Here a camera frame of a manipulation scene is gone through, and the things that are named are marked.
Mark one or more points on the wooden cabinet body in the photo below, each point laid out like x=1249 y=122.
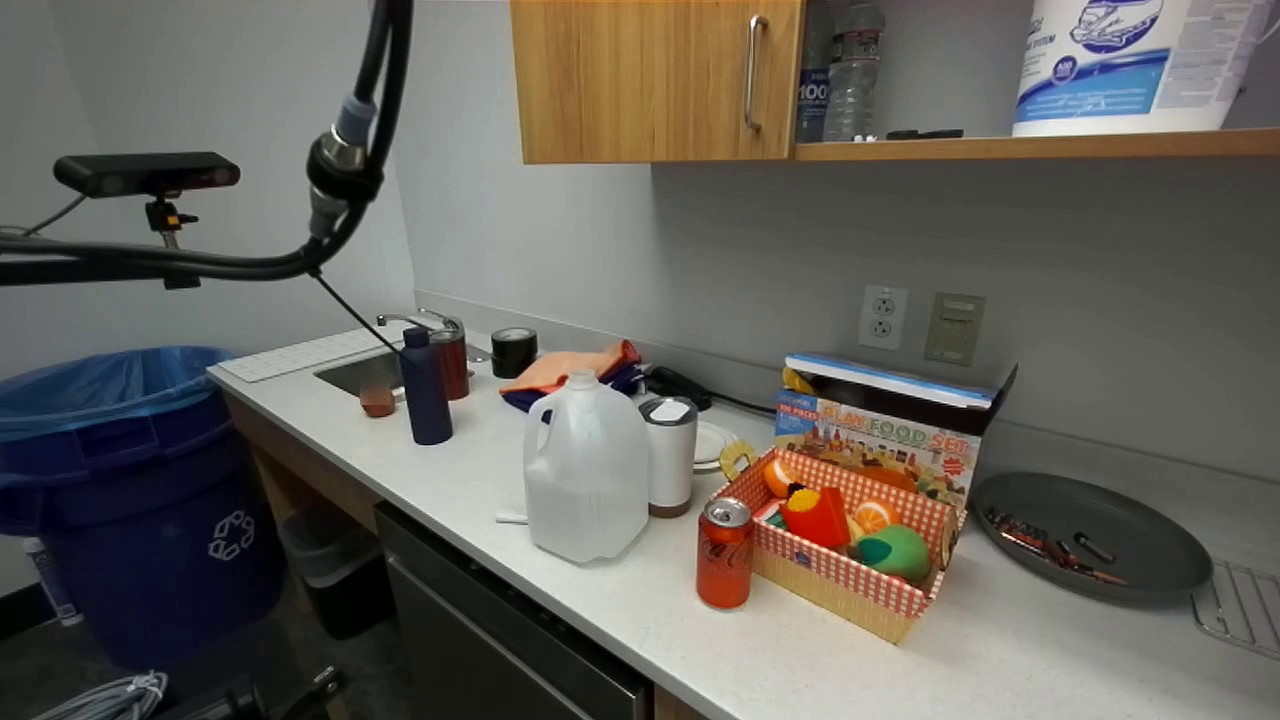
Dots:
x=1042 y=149

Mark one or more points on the black stapler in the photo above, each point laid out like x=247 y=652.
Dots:
x=673 y=386

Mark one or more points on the white cylindrical tumbler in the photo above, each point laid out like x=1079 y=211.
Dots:
x=668 y=460

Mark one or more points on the translucent plastic gallon jug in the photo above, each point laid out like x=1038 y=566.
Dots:
x=585 y=481

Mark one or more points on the yellow tape roll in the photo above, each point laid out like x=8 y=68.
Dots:
x=739 y=460

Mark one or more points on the dark red tumbler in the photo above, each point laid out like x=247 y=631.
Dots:
x=454 y=366

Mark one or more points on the small white marker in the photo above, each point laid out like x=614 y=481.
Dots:
x=512 y=518

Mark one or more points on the red soda can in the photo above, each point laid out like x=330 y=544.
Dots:
x=727 y=563

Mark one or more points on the dark blue bottle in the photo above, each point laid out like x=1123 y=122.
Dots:
x=426 y=393

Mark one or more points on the red toy block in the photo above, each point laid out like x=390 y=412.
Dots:
x=819 y=522

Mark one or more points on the chrome faucet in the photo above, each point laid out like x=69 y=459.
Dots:
x=404 y=322

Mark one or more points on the blue play food box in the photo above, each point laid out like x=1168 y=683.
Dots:
x=882 y=426

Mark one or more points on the small brown bowl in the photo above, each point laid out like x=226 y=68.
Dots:
x=379 y=400

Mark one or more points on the steel sink basin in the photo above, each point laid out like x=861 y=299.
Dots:
x=361 y=373

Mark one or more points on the orange checkered cardboard tray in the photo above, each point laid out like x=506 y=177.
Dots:
x=840 y=586

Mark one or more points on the small blue container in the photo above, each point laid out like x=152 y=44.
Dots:
x=811 y=107

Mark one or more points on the black dishwasher front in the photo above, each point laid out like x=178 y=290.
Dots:
x=506 y=643

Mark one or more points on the green toy ball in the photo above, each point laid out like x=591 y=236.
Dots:
x=899 y=555

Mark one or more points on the clear water bottle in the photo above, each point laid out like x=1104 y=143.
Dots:
x=852 y=82

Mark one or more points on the flat black object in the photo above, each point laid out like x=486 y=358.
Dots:
x=926 y=132

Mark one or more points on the small black waste bin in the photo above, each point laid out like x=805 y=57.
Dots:
x=343 y=574

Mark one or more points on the grey round pan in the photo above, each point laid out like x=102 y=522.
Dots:
x=1135 y=544

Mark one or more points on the blue bin liner bag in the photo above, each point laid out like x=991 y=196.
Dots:
x=105 y=386

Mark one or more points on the blue recycling bin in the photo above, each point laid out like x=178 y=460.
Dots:
x=133 y=533

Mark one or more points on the white paper towel pack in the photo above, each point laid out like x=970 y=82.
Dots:
x=1135 y=64

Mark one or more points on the white plastic bag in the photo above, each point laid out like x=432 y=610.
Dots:
x=114 y=696

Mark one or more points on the white wall outlet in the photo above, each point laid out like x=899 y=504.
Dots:
x=882 y=318

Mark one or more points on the beige wall switch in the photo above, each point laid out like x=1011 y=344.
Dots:
x=953 y=328

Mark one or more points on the black camera stand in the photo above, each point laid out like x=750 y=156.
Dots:
x=160 y=223

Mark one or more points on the black bar camera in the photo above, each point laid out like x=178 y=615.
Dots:
x=133 y=175

